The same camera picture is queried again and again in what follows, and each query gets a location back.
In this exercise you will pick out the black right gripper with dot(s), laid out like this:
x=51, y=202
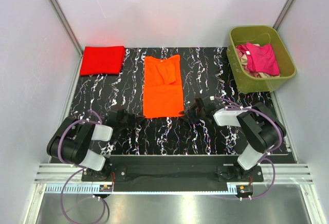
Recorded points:
x=195, y=111

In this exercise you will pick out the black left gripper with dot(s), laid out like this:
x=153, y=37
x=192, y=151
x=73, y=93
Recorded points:
x=129, y=120

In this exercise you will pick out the orange t shirt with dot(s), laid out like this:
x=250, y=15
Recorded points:
x=162, y=92

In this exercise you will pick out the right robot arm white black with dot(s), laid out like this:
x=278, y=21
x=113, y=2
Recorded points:
x=263, y=131

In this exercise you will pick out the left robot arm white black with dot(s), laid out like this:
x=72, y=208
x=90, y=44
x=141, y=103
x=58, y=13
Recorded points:
x=70, y=143

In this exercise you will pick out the olive green plastic bin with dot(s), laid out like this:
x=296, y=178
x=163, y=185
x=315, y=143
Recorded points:
x=258, y=58

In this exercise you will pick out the red folded t shirt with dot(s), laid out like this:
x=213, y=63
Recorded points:
x=102, y=60

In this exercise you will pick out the pink t shirt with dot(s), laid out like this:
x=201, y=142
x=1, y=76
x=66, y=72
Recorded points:
x=259, y=59

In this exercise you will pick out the white slotted cable duct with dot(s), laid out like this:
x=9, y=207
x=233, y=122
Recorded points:
x=88, y=188

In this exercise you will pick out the left corner aluminium post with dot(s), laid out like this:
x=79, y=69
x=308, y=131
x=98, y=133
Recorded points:
x=67, y=27

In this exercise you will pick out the corner aluminium post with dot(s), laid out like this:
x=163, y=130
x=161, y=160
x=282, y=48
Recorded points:
x=67, y=27
x=283, y=13

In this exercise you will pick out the right corner aluminium post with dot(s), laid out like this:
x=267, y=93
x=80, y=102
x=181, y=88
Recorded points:
x=283, y=13

